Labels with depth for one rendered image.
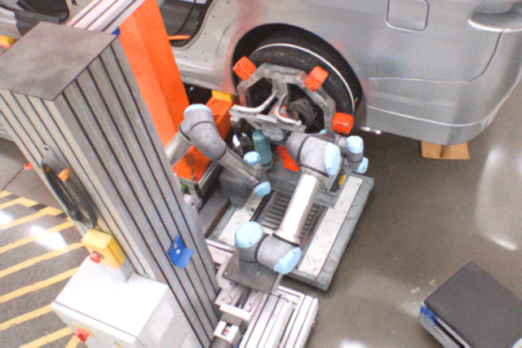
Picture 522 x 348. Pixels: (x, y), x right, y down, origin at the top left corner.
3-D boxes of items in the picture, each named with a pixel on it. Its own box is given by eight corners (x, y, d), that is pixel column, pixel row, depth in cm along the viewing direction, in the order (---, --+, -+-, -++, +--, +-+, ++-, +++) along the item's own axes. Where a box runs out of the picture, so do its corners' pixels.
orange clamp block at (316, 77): (319, 83, 253) (329, 73, 245) (313, 93, 248) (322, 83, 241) (308, 74, 252) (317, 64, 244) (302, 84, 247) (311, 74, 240)
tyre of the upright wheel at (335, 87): (337, 138, 314) (384, 68, 259) (322, 165, 300) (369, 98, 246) (245, 85, 317) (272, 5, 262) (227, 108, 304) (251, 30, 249)
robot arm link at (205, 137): (211, 136, 196) (278, 188, 230) (205, 118, 203) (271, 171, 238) (188, 153, 199) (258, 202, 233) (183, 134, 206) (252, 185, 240)
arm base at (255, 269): (264, 282, 209) (261, 270, 201) (232, 270, 214) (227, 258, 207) (279, 252, 217) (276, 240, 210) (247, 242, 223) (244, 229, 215)
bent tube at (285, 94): (315, 103, 254) (314, 86, 246) (299, 129, 243) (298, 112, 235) (284, 95, 261) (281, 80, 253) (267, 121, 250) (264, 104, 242)
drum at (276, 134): (302, 118, 276) (299, 99, 266) (285, 145, 264) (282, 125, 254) (279, 112, 282) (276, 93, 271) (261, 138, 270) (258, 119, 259)
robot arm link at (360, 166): (369, 154, 238) (368, 165, 244) (347, 148, 242) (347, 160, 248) (363, 165, 233) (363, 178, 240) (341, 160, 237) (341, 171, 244)
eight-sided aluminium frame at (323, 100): (337, 152, 283) (334, 77, 243) (333, 160, 280) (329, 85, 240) (252, 129, 304) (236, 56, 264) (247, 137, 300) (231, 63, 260)
